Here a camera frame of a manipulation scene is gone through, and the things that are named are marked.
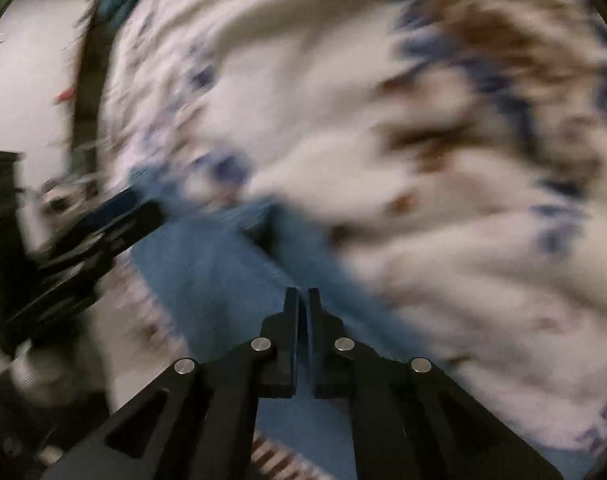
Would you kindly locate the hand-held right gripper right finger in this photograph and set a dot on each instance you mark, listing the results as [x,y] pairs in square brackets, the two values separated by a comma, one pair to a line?
[319,340]

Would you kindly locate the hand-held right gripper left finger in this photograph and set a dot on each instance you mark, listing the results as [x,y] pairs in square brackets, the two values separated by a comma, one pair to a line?
[289,340]

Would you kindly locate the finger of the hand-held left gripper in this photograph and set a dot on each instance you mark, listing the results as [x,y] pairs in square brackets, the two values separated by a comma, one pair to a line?
[115,205]
[118,230]

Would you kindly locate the blue denim pants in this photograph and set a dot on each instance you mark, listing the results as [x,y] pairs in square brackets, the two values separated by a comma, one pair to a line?
[218,280]

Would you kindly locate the small red object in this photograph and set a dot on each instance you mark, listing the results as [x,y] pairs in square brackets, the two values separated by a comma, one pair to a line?
[65,95]

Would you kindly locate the white floral printed blanket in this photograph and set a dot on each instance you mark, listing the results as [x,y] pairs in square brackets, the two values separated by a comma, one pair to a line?
[333,85]

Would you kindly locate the dark wooden bed frame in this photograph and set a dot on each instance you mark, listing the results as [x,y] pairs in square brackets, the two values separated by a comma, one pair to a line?
[90,85]

